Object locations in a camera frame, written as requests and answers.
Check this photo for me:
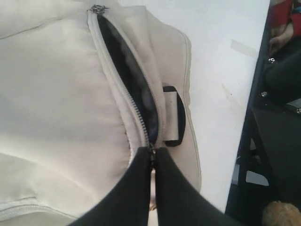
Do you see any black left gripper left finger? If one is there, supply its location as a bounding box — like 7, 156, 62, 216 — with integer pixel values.
70, 147, 151, 226

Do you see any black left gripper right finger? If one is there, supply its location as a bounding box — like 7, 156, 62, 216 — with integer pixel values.
155, 148, 240, 226

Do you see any cream fabric duffel bag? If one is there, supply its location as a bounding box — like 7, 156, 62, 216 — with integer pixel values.
0, 0, 201, 221

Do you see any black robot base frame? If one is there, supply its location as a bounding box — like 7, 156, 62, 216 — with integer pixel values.
226, 0, 301, 226

